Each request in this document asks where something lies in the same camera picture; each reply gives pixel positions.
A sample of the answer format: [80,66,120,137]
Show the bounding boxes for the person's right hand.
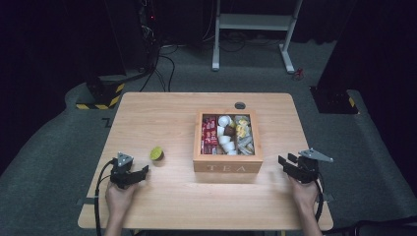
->
[289,176,321,211]

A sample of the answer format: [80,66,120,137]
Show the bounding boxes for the green coffee capsule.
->
[149,146,165,162]

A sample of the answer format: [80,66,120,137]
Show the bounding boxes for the black yellow striped stand base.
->
[75,75,127,111]

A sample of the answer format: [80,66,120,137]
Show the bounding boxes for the white metal stand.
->
[211,0,305,75]

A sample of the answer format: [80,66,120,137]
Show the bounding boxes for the person's left hand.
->
[104,180,139,214]

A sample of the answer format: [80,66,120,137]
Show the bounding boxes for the clear wrapped tea packets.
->
[237,135,256,155]

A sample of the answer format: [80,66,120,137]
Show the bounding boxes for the black floor cables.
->
[139,43,177,93]

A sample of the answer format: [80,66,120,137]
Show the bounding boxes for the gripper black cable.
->
[314,179,327,224]
[93,158,118,236]

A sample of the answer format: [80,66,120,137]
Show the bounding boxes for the dark equipment rack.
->
[137,0,162,68]

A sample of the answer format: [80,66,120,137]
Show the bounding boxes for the grey tape strip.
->
[76,196,99,207]

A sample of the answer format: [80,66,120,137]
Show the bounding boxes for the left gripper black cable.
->
[93,158,118,236]

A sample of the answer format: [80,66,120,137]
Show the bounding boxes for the row of red packets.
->
[201,115,219,155]

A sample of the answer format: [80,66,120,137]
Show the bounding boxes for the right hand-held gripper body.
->
[283,147,334,185]

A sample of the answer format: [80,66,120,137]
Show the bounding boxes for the yellow tea packets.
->
[235,118,251,139]

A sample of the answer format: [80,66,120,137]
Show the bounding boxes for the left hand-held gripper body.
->
[109,151,146,190]

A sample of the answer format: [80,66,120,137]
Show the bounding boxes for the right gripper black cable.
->
[314,179,327,224]

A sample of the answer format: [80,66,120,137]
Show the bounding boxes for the wooden tea box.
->
[192,109,265,174]

